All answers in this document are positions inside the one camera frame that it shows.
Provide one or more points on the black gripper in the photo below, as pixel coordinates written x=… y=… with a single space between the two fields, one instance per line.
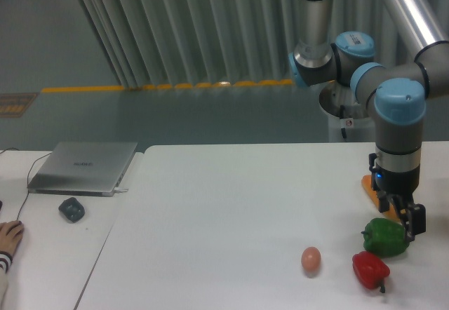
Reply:
x=398 y=176

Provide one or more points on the striped sleeve forearm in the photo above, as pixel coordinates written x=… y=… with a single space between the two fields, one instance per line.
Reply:
x=6 y=262

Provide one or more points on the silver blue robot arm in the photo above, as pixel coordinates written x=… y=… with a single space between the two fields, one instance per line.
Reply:
x=395 y=98

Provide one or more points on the person's hand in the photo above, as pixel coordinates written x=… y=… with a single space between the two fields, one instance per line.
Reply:
x=10 y=236

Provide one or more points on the green bell pepper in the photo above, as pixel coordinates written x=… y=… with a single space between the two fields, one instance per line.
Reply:
x=384 y=238

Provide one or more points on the red bell pepper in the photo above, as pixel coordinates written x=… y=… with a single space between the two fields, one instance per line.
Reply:
x=370 y=271

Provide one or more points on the brown egg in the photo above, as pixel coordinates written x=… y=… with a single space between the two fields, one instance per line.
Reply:
x=311 y=259

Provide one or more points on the grey curtain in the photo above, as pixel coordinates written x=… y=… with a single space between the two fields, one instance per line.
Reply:
x=178 y=42

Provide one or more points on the silver laptop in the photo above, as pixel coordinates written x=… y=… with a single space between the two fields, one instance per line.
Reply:
x=83 y=169

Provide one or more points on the small black device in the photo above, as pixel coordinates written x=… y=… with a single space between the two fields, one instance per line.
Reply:
x=72 y=209

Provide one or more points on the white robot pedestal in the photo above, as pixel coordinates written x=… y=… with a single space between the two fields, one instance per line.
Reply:
x=347 y=120

